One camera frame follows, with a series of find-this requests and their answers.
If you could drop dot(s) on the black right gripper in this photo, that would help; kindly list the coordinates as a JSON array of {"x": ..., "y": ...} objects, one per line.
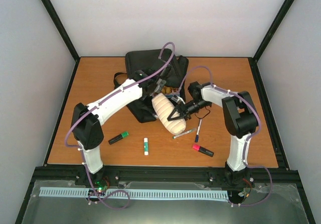
[{"x": 183, "y": 111}]

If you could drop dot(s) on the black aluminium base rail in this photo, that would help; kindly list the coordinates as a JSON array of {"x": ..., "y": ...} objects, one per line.
[{"x": 115, "y": 175}]

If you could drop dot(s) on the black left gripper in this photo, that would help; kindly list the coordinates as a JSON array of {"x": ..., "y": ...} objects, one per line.
[{"x": 164, "y": 83}]

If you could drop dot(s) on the purple dog picture book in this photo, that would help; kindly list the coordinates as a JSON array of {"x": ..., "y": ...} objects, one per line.
[{"x": 169, "y": 92}]

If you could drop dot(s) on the cream quilted pencil case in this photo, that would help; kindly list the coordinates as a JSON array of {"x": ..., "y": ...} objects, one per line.
[{"x": 163, "y": 107}]

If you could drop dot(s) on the pink highlighter marker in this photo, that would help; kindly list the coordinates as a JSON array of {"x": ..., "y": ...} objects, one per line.
[{"x": 203, "y": 150}]

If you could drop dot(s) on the white green glue stick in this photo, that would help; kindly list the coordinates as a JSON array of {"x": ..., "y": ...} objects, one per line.
[{"x": 146, "y": 150}]

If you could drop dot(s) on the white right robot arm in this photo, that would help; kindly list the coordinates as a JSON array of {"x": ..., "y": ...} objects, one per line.
[{"x": 240, "y": 118}]

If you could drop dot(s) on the black student backpack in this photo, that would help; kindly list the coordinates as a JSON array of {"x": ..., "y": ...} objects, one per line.
[{"x": 140, "y": 64}]

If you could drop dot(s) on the green highlighter marker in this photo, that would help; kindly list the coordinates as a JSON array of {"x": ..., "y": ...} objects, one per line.
[{"x": 118, "y": 137}]

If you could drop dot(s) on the left black frame post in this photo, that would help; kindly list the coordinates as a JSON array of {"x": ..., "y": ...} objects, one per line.
[{"x": 60, "y": 28}]

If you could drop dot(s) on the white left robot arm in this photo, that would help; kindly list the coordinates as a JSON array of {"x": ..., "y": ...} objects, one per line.
[{"x": 87, "y": 120}]

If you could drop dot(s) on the right black frame post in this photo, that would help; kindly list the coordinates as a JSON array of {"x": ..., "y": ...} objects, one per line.
[{"x": 285, "y": 7}]

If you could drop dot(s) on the light blue cable duct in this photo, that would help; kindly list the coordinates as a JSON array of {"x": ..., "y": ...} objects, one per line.
[{"x": 135, "y": 194}]

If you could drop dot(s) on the blue capped white pen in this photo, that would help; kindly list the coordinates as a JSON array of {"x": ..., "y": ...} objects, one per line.
[{"x": 198, "y": 131}]

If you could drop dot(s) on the black frame post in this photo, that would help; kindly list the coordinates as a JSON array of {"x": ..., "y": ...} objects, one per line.
[
  {"x": 285, "y": 7},
  {"x": 60, "y": 28}
]

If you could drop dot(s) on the green tipped white marker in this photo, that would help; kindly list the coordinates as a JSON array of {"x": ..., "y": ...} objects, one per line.
[{"x": 184, "y": 133}]

